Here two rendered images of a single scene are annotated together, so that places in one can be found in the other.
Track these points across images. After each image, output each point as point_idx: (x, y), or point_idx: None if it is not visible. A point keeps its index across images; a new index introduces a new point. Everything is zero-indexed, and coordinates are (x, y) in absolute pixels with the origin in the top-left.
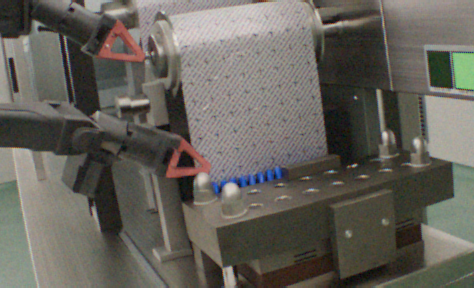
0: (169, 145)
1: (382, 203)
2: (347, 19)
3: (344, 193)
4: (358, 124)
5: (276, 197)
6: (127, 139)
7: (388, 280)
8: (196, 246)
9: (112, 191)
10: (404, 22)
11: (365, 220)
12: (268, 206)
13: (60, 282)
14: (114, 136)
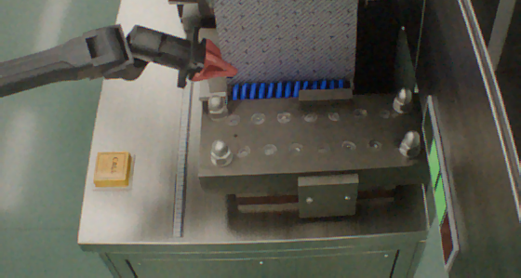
0: (191, 72)
1: (346, 188)
2: None
3: (315, 171)
4: (401, 46)
5: (267, 142)
6: (157, 58)
7: (333, 235)
8: None
9: None
10: (428, 53)
11: (327, 194)
12: (251, 158)
13: (116, 99)
14: (146, 55)
